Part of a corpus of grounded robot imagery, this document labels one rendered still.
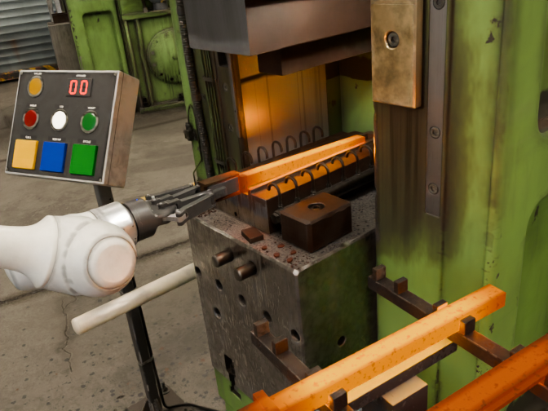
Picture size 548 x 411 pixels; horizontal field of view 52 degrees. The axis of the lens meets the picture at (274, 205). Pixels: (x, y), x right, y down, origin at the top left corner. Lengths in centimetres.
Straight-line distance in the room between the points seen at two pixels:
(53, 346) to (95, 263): 185
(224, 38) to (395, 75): 32
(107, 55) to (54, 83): 432
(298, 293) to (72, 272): 43
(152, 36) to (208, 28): 473
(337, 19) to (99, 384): 166
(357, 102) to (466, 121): 64
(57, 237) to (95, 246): 6
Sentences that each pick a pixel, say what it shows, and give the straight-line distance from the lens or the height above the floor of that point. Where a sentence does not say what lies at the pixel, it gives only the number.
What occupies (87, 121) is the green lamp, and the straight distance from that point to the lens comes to 147.
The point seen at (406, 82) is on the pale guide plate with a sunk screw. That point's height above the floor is 123.
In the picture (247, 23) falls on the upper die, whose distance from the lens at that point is 101.
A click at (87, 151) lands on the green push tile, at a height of 103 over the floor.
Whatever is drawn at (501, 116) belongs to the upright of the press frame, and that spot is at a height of 119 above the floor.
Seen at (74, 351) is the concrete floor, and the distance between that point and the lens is 253.
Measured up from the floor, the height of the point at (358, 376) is 99.
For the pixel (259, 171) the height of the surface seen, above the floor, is 102.
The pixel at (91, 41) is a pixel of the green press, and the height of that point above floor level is 74.
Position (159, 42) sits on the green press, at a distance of 582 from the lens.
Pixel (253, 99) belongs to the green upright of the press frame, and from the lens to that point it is 137.
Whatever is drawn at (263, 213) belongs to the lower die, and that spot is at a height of 96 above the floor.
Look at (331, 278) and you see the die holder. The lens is 108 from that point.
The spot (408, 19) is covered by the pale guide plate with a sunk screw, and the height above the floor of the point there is 132.
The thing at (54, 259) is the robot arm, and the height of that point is 110.
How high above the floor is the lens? 145
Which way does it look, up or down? 25 degrees down
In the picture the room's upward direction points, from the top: 6 degrees counter-clockwise
